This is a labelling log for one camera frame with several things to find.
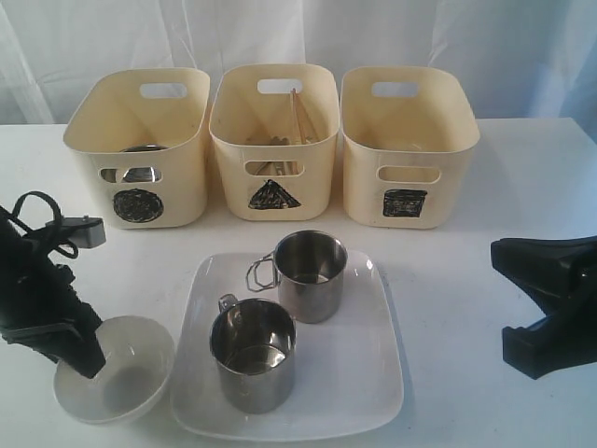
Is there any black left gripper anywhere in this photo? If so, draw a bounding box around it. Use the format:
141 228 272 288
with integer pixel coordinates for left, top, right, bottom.
1 264 106 379

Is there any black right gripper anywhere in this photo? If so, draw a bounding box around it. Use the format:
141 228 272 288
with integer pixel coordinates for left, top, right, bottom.
491 236 596 378

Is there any white ceramic bowl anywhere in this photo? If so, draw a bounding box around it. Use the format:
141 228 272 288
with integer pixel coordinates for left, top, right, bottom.
53 315 175 426

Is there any steel mug with band handle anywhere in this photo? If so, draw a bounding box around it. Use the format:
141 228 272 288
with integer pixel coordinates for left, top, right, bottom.
209 294 297 414

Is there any stainless steel bowl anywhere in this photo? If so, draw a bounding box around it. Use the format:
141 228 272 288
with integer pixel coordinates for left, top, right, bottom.
100 144 166 183

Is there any steel mug with wire handle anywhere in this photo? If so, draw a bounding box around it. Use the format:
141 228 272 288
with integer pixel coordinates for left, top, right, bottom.
245 230 348 324

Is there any wooden chopstick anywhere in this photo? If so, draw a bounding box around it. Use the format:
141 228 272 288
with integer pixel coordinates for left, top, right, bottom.
290 89 306 145
298 93 320 144

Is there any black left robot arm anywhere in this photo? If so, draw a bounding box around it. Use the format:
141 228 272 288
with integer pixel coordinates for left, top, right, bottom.
1 217 106 379

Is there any cream bin with square mark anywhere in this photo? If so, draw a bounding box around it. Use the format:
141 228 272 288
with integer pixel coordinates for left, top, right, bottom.
340 66 480 230

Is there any cream bin with circle mark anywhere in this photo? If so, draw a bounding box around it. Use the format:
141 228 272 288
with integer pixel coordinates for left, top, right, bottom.
63 68 211 230

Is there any cream bin with triangle mark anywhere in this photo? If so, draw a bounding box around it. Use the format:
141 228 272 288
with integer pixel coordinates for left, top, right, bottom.
209 64 340 221

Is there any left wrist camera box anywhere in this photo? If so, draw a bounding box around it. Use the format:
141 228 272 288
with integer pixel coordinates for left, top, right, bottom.
46 216 106 249

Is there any left black cable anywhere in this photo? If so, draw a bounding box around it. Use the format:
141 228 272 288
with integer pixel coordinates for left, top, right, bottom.
8 189 80 260

